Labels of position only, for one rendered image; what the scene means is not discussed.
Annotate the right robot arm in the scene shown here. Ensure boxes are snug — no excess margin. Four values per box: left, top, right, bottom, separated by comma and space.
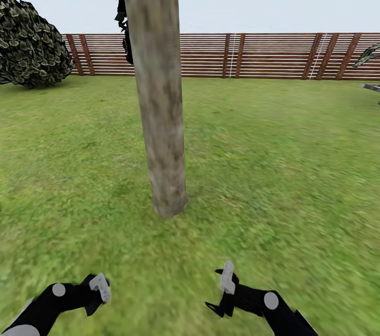
212, 260, 319, 336

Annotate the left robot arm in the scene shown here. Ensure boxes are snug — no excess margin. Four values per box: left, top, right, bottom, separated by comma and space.
1, 274, 112, 336

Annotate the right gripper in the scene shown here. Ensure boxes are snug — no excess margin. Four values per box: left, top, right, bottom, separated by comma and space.
212, 267, 248, 318

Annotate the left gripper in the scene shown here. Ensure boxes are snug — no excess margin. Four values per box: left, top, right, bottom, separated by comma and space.
74, 274, 103, 316

